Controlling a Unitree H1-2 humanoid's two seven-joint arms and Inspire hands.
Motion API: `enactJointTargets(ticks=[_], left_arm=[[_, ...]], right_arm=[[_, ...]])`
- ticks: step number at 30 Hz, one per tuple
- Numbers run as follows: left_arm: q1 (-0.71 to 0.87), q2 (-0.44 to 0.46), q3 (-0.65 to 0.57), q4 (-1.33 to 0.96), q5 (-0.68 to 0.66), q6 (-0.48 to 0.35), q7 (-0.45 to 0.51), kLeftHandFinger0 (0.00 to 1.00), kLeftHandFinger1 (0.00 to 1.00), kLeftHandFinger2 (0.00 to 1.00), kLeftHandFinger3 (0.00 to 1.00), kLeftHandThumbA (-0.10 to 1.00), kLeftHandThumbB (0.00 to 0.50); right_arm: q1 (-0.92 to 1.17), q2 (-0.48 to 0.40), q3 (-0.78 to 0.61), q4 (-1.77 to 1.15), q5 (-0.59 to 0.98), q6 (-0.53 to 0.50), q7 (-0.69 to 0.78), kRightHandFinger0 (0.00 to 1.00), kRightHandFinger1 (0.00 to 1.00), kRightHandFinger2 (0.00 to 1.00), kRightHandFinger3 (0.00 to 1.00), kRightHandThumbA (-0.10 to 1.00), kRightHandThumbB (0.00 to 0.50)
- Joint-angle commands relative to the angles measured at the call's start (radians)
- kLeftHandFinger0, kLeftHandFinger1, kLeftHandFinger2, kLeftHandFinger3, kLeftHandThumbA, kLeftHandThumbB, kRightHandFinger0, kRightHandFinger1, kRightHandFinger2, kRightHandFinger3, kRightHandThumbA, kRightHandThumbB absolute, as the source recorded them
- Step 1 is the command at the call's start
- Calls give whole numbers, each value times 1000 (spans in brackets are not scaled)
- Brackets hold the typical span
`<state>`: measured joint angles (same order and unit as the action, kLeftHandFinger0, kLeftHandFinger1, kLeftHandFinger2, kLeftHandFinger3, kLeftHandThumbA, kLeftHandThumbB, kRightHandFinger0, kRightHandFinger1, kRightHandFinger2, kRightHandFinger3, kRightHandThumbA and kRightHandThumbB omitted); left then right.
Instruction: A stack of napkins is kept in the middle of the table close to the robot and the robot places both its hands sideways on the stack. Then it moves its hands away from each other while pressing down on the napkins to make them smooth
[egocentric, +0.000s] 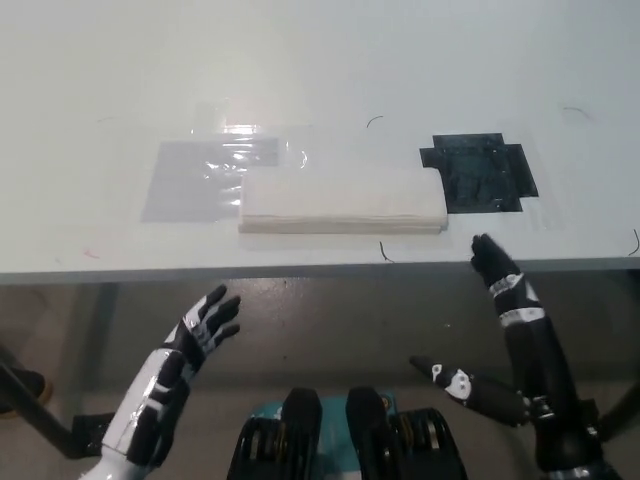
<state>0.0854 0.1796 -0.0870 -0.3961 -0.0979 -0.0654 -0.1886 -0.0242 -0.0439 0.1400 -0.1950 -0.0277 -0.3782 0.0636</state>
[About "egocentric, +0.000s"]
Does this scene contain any robot body black teal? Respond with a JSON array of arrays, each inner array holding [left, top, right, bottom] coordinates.
[[227, 386, 472, 480]]

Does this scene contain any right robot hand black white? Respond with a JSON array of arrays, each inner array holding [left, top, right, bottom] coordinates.
[[408, 232, 609, 469]]

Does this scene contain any black tape patch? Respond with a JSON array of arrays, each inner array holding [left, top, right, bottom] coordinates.
[[418, 131, 541, 216]]

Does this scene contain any grey table leg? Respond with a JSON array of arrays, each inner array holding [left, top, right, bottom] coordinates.
[[93, 281, 120, 417]]

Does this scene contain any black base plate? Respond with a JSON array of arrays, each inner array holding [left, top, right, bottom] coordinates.
[[71, 412, 117, 458]]

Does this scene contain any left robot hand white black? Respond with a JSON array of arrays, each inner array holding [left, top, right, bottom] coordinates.
[[74, 284, 242, 480]]

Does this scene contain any black stand leg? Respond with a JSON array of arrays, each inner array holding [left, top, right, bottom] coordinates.
[[0, 343, 77, 459], [596, 368, 640, 444]]

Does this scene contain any white napkin stack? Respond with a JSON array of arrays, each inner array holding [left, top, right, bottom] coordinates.
[[237, 166, 450, 235]]

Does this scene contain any clear plastic bag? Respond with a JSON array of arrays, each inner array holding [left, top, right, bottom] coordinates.
[[139, 139, 281, 224]]

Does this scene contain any dark shoe tan sole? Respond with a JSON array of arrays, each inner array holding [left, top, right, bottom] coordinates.
[[8, 368, 54, 417]]

